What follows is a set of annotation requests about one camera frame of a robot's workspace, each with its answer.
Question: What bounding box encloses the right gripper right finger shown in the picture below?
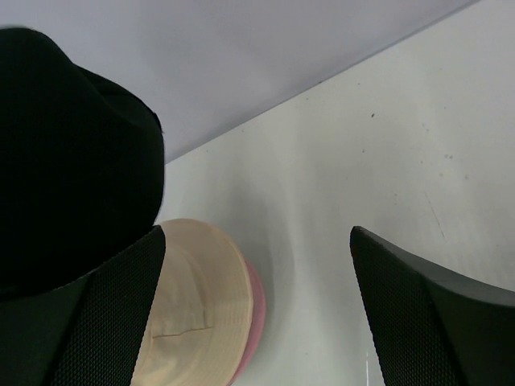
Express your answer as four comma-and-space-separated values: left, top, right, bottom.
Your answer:
350, 227, 514, 385

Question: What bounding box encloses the pink bucket hat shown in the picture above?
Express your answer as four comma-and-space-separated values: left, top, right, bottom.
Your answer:
229, 260, 266, 385

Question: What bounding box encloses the beige bucket hat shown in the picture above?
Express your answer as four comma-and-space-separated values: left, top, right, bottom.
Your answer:
131, 219, 253, 385

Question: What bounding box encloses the black and beige hat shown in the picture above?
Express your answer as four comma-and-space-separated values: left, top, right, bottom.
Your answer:
1, 27, 164, 294

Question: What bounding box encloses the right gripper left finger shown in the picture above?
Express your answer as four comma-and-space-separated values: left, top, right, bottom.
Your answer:
1, 226, 166, 385

